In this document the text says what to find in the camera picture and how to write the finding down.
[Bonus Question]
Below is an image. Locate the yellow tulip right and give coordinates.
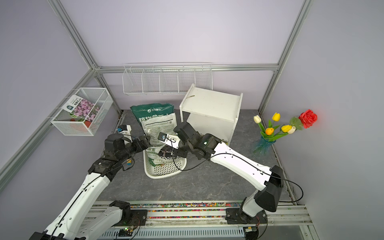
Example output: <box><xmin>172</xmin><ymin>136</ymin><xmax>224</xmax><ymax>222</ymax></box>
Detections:
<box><xmin>281</xmin><ymin>125</ymin><xmax>292</xmax><ymax>133</ymax></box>

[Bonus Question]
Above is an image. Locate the purple flower seed packet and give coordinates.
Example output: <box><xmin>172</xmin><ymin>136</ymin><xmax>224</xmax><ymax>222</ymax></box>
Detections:
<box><xmin>61</xmin><ymin>95</ymin><xmax>101</xmax><ymax>123</ymax></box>

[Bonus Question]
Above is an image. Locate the green and white soil bag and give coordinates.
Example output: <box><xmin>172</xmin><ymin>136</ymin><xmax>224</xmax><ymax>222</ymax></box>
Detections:
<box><xmin>146</xmin><ymin>144</ymin><xmax>181</xmax><ymax>167</ymax></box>

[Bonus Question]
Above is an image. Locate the white wire wall rack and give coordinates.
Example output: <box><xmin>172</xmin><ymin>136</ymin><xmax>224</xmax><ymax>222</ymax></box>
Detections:
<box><xmin>122</xmin><ymin>62</ymin><xmax>213</xmax><ymax>95</ymax></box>

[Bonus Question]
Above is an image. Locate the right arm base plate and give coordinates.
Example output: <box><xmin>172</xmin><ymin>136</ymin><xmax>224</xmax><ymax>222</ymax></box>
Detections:
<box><xmin>225</xmin><ymin>208</ymin><xmax>268</xmax><ymax>225</ymax></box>

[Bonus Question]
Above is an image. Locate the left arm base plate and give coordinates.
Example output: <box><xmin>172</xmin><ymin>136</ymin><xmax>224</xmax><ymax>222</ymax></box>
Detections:
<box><xmin>113</xmin><ymin>210</ymin><xmax>148</xmax><ymax>227</ymax></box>

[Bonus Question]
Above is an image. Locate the white two-tier shelf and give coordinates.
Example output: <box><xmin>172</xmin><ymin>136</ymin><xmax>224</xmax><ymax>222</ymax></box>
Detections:
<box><xmin>180</xmin><ymin>84</ymin><xmax>243</xmax><ymax>145</ymax></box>

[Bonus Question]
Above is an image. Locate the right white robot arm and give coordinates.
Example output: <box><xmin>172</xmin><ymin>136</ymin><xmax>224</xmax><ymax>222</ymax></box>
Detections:
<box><xmin>158</xmin><ymin>122</ymin><xmax>283</xmax><ymax>218</ymax></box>

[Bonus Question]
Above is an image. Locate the white perforated plastic basket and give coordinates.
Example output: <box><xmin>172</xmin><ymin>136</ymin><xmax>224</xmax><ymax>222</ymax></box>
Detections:
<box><xmin>143</xmin><ymin>150</ymin><xmax>187</xmax><ymax>179</ymax></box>

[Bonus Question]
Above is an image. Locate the large dark green soil bag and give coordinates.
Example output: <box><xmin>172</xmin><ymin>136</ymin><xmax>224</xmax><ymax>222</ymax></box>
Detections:
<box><xmin>130</xmin><ymin>103</ymin><xmax>174</xmax><ymax>124</ymax></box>

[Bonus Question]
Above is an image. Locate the white wire cube basket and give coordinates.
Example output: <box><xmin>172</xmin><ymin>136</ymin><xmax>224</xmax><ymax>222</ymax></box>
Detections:
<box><xmin>51</xmin><ymin>88</ymin><xmax>113</xmax><ymax>137</ymax></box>

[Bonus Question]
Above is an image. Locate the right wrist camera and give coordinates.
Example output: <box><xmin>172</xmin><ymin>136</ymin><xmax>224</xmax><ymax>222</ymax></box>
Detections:
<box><xmin>158</xmin><ymin>132</ymin><xmax>181</xmax><ymax>149</ymax></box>

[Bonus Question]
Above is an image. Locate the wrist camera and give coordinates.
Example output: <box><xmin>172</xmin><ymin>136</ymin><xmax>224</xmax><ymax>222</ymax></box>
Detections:
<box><xmin>158</xmin><ymin>132</ymin><xmax>181</xmax><ymax>149</ymax></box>
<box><xmin>117</xmin><ymin>125</ymin><xmax>132</xmax><ymax>141</ymax></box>

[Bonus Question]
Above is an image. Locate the yellow tulip upper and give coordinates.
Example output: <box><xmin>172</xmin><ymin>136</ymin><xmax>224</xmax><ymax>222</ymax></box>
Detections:
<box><xmin>272</xmin><ymin>113</ymin><xmax>281</xmax><ymax>122</ymax></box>

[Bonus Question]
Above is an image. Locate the white artificial tulip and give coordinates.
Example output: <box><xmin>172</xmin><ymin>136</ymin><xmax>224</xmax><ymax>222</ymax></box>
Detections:
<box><xmin>253</xmin><ymin>115</ymin><xmax>262</xmax><ymax>124</ymax></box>

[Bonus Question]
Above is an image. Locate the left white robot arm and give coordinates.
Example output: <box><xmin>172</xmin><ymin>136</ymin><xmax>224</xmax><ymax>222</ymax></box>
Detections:
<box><xmin>30</xmin><ymin>133</ymin><xmax>151</xmax><ymax>240</ymax></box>

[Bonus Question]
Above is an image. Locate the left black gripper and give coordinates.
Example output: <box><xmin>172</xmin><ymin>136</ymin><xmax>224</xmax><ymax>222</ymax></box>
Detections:
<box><xmin>117</xmin><ymin>135</ymin><xmax>151</xmax><ymax>163</ymax></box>

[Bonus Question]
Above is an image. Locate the white fertilizer bag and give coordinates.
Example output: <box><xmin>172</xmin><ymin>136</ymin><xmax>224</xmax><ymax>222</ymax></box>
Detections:
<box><xmin>142</xmin><ymin>113</ymin><xmax>177</xmax><ymax>147</ymax></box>

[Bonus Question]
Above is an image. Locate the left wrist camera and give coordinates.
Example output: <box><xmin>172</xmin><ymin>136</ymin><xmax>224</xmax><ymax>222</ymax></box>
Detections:
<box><xmin>117</xmin><ymin>125</ymin><xmax>132</xmax><ymax>141</ymax></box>

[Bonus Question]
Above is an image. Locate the colourful pebble strip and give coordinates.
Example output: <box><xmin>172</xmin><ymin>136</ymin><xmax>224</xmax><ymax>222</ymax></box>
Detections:
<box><xmin>131</xmin><ymin>202</ymin><xmax>241</xmax><ymax>220</ymax></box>

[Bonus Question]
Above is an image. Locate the yellow tulip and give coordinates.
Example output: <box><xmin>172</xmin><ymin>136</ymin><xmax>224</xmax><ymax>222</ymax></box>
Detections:
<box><xmin>281</xmin><ymin>125</ymin><xmax>292</xmax><ymax>133</ymax></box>
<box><xmin>272</xmin><ymin>113</ymin><xmax>281</xmax><ymax>122</ymax></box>

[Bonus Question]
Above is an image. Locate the orange artificial tulip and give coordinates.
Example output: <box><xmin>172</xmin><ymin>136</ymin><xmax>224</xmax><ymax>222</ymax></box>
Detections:
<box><xmin>265</xmin><ymin>128</ymin><xmax>275</xmax><ymax>136</ymax></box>

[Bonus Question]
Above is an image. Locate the red artificial rose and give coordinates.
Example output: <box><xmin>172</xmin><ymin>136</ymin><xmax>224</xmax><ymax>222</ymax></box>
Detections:
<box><xmin>299</xmin><ymin>110</ymin><xmax>318</xmax><ymax>129</ymax></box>

